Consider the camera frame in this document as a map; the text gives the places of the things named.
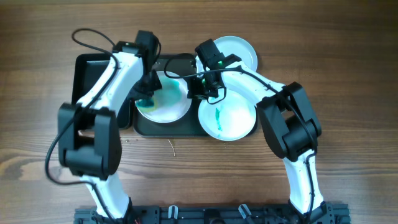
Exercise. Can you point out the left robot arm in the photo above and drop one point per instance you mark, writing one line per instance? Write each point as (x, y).
(88, 132)

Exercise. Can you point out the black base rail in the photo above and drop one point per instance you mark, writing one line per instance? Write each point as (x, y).
(328, 213)

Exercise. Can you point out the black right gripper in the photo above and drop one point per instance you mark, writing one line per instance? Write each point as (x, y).
(193, 90)

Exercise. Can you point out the yellow green sponge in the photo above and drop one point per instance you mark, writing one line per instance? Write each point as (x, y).
(146, 105)

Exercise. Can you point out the white plate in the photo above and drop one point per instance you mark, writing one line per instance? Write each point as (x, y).
(234, 49)
(172, 100)
(229, 117)

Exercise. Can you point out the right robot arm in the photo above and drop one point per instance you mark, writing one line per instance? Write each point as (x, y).
(290, 128)

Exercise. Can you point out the small black water tray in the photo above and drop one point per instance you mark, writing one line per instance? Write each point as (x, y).
(88, 69)

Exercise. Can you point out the large dark serving tray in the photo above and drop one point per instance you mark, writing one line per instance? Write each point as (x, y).
(188, 125)

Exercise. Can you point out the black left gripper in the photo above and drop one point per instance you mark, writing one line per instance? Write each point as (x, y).
(154, 84)

